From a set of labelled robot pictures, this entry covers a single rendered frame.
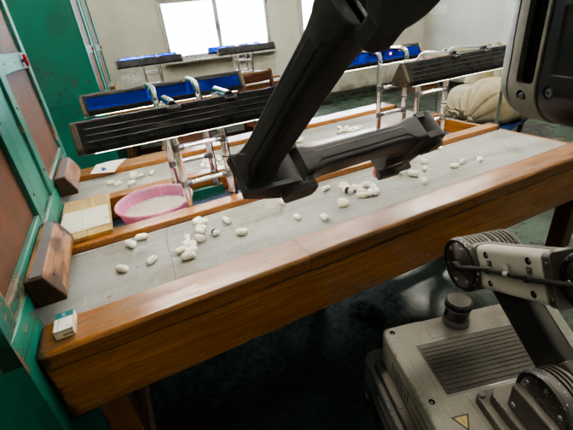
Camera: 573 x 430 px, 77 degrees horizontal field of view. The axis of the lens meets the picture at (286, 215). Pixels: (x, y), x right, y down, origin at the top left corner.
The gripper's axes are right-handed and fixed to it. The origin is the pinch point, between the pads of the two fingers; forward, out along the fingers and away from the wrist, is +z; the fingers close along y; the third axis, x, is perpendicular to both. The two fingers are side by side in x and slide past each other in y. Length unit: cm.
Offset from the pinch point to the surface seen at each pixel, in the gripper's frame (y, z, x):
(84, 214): 82, 39, -25
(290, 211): 22.1, 17.8, -0.9
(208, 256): 51, 10, 5
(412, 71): -27.6, -2.2, -28.5
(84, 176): 83, 77, -56
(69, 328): 83, -5, 12
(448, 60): -44, -2, -30
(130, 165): 64, 78, -56
